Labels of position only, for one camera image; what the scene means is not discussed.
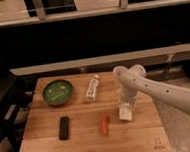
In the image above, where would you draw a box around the green bowl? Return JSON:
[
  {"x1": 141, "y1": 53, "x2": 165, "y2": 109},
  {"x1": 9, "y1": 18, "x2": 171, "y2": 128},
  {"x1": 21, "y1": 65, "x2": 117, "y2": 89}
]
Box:
[{"x1": 42, "y1": 79, "x2": 74, "y2": 106}]

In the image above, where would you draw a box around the black remote control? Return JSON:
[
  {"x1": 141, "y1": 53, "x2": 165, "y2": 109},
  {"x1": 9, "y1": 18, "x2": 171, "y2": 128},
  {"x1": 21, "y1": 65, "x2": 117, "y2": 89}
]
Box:
[{"x1": 58, "y1": 116, "x2": 69, "y2": 141}]

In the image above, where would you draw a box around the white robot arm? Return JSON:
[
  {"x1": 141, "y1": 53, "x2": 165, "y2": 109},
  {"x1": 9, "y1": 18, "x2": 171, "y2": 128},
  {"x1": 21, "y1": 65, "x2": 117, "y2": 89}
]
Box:
[{"x1": 113, "y1": 65, "x2": 190, "y2": 115}]

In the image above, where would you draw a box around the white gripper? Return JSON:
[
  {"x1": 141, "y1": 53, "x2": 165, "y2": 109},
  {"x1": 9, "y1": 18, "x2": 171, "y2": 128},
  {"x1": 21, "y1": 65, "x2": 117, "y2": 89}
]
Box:
[{"x1": 118, "y1": 87, "x2": 137, "y2": 111}]

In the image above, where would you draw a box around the long grey bench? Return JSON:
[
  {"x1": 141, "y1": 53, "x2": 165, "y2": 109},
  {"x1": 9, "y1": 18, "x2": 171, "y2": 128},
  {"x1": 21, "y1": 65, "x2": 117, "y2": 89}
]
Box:
[{"x1": 11, "y1": 43, "x2": 190, "y2": 76}]

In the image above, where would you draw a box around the orange carrot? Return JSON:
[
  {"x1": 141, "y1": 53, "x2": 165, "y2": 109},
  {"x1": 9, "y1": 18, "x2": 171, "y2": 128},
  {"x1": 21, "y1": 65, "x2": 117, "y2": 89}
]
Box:
[{"x1": 100, "y1": 115, "x2": 109, "y2": 135}]

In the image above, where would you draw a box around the white plastic bottle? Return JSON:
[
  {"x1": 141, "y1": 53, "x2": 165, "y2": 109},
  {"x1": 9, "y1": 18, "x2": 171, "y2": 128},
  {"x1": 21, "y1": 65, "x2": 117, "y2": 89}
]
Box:
[{"x1": 85, "y1": 74, "x2": 100, "y2": 102}]

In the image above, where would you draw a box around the clear plastic cup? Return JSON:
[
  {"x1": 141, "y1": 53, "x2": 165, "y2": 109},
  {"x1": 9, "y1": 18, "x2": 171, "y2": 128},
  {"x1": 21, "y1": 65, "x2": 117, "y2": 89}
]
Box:
[{"x1": 113, "y1": 65, "x2": 127, "y2": 79}]

